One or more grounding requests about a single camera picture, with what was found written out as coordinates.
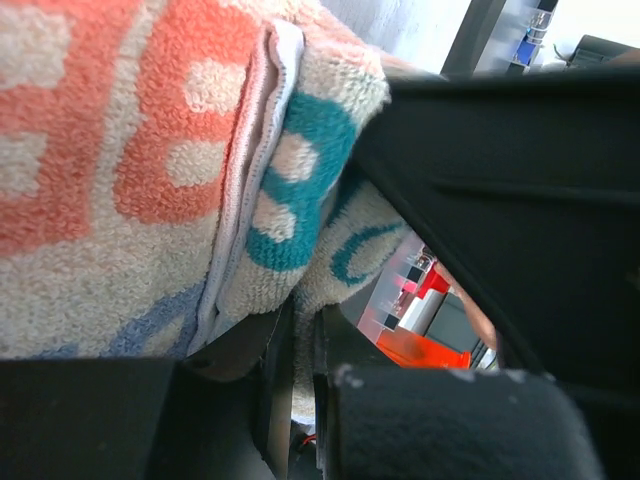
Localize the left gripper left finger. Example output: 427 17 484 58
1 303 293 479

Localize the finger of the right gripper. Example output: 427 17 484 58
352 67 639 479

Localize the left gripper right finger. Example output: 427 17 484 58
313 307 605 479

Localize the white rabbit print towel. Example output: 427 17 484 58
1 1 416 424

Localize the red equipment in background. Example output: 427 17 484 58
357 235 497 370

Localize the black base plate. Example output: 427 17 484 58
440 0 506 77

